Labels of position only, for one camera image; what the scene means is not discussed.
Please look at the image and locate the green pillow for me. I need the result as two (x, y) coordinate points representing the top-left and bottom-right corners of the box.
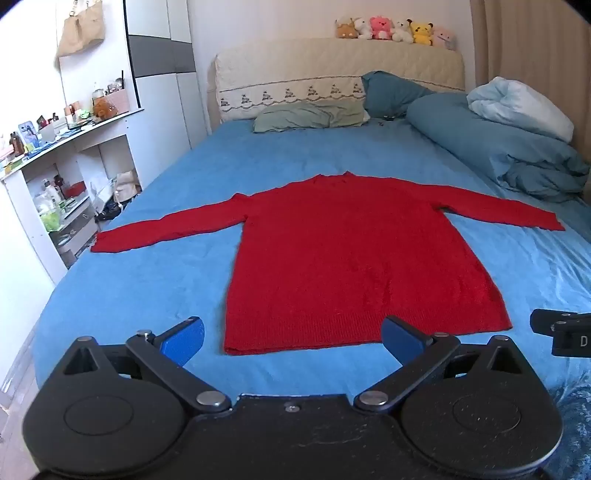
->
(253, 100), (371, 134)

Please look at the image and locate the white plush dog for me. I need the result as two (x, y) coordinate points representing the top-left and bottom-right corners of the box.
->
(390, 19), (414, 45)

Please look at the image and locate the blue duvet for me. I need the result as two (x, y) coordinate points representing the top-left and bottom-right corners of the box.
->
(405, 92), (591, 204)

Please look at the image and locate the pale pink plush toy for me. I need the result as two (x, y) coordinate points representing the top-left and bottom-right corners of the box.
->
(431, 26), (458, 51)

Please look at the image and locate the beige curtain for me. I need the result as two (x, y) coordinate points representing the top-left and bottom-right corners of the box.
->
(470, 0), (591, 155)

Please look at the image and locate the yellow plush toy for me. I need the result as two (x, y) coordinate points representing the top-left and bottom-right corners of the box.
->
(409, 21), (435, 46)

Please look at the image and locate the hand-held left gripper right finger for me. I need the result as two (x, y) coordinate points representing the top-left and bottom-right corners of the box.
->
(353, 315), (525, 412)

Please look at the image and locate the beige cloth bag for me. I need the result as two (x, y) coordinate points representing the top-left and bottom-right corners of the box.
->
(113, 169), (142, 205)

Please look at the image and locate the green plastic bag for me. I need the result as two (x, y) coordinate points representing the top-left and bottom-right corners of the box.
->
(38, 198), (66, 233)

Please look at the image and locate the white comforter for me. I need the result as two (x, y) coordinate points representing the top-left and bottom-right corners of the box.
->
(466, 76), (576, 144)

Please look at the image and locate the bed with blue sheet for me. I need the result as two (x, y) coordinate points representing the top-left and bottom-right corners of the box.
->
(33, 107), (591, 480)

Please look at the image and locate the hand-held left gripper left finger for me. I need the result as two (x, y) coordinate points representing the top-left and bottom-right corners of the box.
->
(62, 316), (232, 413)

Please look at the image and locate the red knit sweater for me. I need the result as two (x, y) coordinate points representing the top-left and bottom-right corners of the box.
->
(90, 171), (566, 356)

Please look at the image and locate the teal pillow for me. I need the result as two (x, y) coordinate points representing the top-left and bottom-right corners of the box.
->
(361, 71), (437, 117)

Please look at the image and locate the white shelf unit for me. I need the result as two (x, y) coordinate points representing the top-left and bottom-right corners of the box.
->
(0, 109), (145, 286)

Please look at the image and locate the beige handbag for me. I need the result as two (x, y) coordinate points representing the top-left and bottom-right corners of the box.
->
(56, 0), (106, 59)

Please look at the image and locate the beige quilted headboard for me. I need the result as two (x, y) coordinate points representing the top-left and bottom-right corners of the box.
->
(213, 37), (465, 124)

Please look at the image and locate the pink storage box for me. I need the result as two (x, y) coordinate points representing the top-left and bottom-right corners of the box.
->
(104, 88), (129, 114)

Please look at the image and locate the white and grey wardrobe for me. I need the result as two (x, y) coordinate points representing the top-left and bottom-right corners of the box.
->
(124, 0), (209, 149)

